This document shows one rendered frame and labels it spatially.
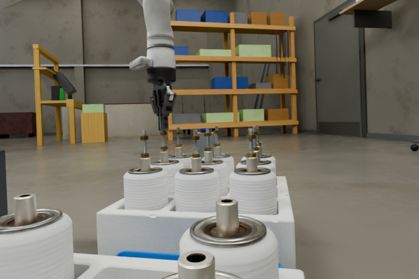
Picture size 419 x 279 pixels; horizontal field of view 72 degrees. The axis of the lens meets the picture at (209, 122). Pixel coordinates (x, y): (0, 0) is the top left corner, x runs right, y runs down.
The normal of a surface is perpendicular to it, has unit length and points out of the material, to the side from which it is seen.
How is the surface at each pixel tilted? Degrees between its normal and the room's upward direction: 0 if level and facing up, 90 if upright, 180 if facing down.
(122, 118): 90
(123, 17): 90
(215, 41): 90
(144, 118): 90
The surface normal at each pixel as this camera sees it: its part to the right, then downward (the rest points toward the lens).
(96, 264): -0.04, -1.00
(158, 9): 0.07, 0.30
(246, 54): 0.18, 0.00
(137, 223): -0.22, 0.02
